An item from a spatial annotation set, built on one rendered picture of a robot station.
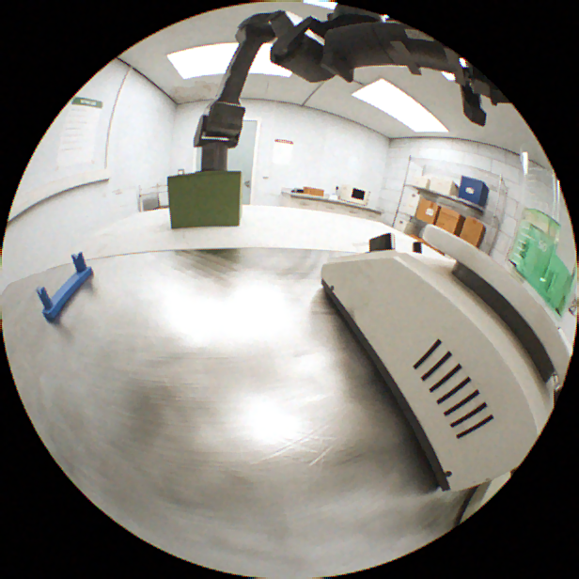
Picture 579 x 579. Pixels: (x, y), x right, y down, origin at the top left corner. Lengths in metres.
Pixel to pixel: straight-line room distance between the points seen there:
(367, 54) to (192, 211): 0.36
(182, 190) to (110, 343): 0.30
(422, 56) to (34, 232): 1.51
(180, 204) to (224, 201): 0.09
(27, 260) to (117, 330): 1.28
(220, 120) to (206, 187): 0.13
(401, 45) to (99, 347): 0.30
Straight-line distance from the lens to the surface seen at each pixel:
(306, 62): 0.23
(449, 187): 2.50
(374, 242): 0.15
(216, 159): 0.37
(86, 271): 0.29
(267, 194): 2.98
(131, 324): 0.15
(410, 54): 0.19
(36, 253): 1.43
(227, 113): 0.38
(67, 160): 1.66
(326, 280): 0.15
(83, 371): 0.16
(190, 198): 0.37
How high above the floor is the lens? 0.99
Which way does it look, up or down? 34 degrees down
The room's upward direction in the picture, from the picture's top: 8 degrees clockwise
